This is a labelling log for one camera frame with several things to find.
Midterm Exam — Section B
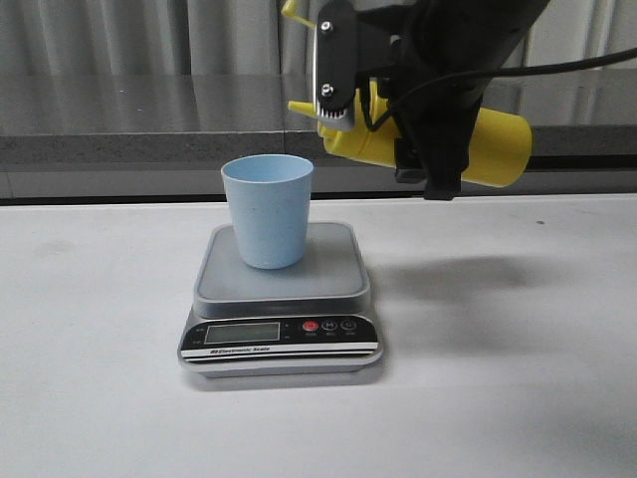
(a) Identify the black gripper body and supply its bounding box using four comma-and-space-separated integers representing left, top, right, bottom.
355, 1, 547, 124

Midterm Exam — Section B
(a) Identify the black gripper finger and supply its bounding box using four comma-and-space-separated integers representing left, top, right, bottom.
313, 1, 357, 131
393, 103, 479, 201

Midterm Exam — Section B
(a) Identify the yellow squeeze bottle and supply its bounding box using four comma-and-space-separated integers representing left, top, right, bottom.
289, 3, 532, 187

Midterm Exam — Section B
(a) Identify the light blue plastic cup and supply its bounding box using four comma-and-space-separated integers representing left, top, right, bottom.
221, 153, 314, 270

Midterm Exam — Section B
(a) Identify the silver digital kitchen scale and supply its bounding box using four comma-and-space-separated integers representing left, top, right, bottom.
177, 222, 383, 378

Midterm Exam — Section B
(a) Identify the grey stone counter ledge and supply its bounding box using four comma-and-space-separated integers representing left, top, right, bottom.
1, 70, 636, 169

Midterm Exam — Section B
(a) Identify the grey pleated curtain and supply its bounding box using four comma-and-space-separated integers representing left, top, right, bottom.
1, 1, 636, 76

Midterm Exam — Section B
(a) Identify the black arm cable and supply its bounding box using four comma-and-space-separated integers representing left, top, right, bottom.
358, 47, 637, 133

